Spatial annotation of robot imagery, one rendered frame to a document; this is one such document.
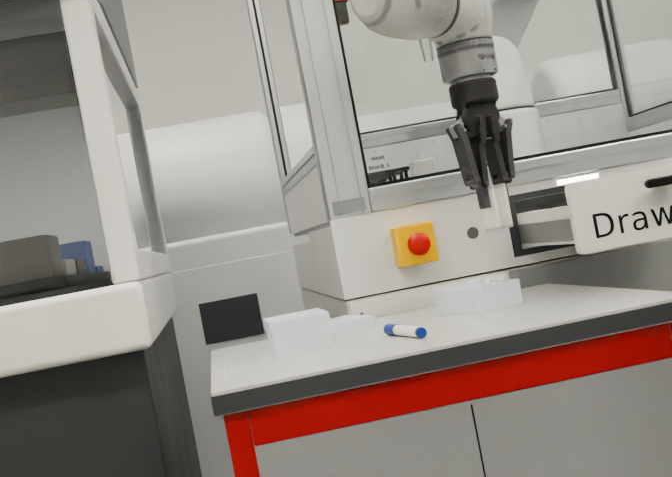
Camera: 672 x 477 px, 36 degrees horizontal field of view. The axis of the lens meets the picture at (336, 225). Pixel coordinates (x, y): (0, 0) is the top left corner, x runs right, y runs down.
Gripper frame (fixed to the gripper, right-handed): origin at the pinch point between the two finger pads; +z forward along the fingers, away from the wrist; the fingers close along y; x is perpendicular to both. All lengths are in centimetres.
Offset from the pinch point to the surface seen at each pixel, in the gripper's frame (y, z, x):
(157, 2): 141, -131, 325
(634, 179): 13.1, -0.3, -16.9
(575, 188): 5.1, -0.6, -12.0
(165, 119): 136, -73, 328
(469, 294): -8.1, 12.3, 1.2
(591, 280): 33.1, 16.5, 10.5
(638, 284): 40.6, 18.9, 5.9
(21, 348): -64, 8, 40
